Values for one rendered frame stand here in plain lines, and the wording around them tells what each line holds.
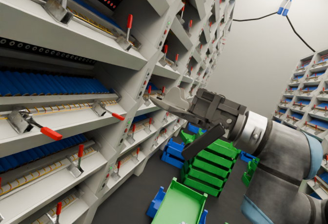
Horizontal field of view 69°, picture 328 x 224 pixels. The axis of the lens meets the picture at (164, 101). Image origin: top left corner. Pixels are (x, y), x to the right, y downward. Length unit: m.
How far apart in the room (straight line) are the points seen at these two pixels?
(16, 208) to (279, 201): 0.54
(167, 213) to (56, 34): 1.08
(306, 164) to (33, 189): 0.60
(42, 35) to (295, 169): 0.51
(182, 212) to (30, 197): 0.87
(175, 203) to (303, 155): 0.92
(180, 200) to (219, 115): 0.89
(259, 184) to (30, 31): 0.50
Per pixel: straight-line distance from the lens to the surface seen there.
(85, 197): 1.01
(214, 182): 1.89
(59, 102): 0.58
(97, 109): 0.68
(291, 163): 0.55
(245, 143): 0.54
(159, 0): 0.77
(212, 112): 0.53
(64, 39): 0.45
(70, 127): 0.56
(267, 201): 0.55
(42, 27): 0.40
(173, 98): 0.54
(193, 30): 1.54
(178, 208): 1.36
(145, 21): 0.86
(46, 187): 0.69
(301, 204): 0.59
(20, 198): 0.64
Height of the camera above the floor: 0.74
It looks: 8 degrees down
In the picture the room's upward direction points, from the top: 23 degrees clockwise
